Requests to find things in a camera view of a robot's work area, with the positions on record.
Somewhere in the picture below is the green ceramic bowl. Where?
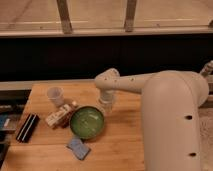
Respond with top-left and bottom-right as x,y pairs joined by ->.
69,106 -> 105,139

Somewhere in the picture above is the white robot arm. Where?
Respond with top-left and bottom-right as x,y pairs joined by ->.
94,60 -> 213,171

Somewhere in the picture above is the red sauce bottle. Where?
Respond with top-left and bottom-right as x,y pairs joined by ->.
62,101 -> 78,128

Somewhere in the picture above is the blue sponge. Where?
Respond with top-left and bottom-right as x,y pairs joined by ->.
67,136 -> 90,160

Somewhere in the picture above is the clear plastic cup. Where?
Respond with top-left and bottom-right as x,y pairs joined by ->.
46,87 -> 64,107

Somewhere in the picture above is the white snack box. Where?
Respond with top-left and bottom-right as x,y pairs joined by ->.
45,104 -> 67,129

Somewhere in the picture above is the black striped case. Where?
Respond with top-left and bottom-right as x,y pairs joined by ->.
16,114 -> 40,143

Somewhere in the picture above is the right metal window post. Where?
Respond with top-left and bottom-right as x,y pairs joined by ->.
124,0 -> 137,32

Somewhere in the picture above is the metal window post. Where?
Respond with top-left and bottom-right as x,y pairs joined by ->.
124,0 -> 137,32
56,0 -> 72,34

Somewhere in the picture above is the left metal window post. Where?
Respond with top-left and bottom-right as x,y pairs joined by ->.
56,0 -> 72,34

